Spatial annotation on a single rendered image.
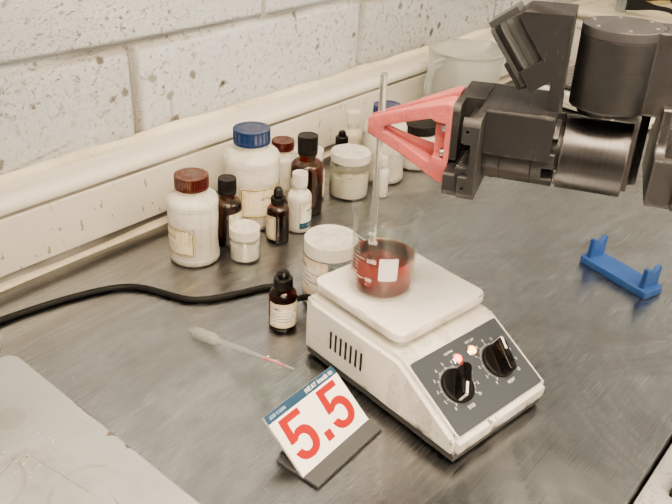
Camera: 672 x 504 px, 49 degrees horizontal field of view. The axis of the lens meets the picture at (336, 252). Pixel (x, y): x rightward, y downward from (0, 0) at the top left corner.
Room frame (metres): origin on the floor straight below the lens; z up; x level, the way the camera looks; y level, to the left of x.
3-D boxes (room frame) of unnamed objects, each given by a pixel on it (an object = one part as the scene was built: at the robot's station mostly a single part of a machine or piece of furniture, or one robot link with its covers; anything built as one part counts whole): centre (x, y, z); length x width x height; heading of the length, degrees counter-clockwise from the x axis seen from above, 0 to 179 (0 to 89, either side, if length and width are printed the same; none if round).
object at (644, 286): (0.79, -0.35, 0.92); 0.10 x 0.03 x 0.04; 34
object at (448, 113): (0.59, -0.07, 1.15); 0.09 x 0.07 x 0.07; 72
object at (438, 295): (0.60, -0.06, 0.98); 0.12 x 0.12 x 0.01; 43
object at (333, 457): (0.48, 0.00, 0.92); 0.09 x 0.06 x 0.04; 143
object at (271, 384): (0.54, 0.04, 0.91); 0.06 x 0.06 x 0.02
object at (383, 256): (0.60, -0.04, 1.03); 0.07 x 0.06 x 0.08; 49
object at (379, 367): (0.58, -0.08, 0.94); 0.22 x 0.13 x 0.08; 43
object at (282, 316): (0.65, 0.05, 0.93); 0.03 x 0.03 x 0.07
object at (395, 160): (1.04, -0.06, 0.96); 0.06 x 0.06 x 0.11
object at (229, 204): (0.82, 0.14, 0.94); 0.04 x 0.04 x 0.09
